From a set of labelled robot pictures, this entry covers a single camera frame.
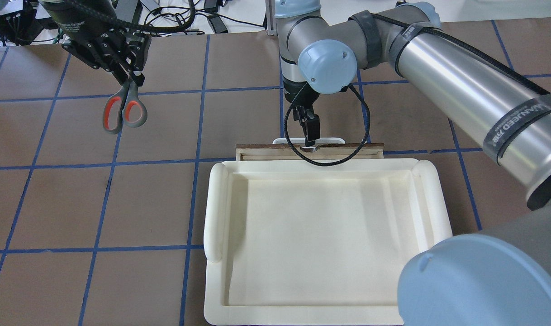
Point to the white foam tray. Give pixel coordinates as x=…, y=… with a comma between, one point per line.
x=290, y=243

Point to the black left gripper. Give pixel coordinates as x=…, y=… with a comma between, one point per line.
x=80, y=25

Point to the orange grey handled scissors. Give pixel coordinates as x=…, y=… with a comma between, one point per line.
x=124, y=108

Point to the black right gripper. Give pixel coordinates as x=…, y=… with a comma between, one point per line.
x=294, y=92

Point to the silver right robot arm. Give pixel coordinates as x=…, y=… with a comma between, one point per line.
x=496, y=277

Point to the brown wooden drawer box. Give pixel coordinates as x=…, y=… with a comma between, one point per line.
x=271, y=152

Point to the aluminium frame post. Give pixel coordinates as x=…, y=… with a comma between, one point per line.
x=270, y=20

